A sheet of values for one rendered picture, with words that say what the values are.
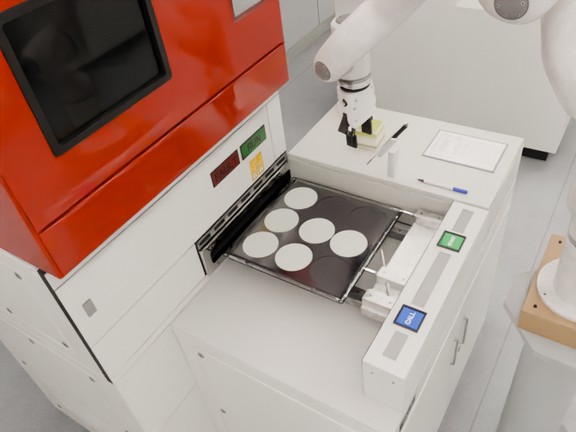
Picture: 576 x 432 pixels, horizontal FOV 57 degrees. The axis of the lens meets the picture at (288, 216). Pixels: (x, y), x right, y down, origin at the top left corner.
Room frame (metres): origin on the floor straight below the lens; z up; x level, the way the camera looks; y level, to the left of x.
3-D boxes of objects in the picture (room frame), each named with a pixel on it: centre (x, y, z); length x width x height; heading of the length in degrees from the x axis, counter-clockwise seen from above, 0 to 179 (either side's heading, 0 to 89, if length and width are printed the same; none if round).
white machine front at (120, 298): (1.05, 0.23, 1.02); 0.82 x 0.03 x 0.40; 142
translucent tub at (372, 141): (1.35, -0.29, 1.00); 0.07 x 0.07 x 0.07; 56
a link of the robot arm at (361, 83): (1.16, -0.21, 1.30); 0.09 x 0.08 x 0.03; 133
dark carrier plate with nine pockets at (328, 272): (1.06, -0.06, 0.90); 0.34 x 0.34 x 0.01; 52
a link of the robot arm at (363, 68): (1.16, -0.20, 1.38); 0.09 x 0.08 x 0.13; 133
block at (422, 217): (1.04, -0.39, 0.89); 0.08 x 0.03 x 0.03; 52
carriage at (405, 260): (0.91, -0.28, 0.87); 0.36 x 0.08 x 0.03; 142
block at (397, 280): (0.85, -0.24, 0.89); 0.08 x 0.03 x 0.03; 52
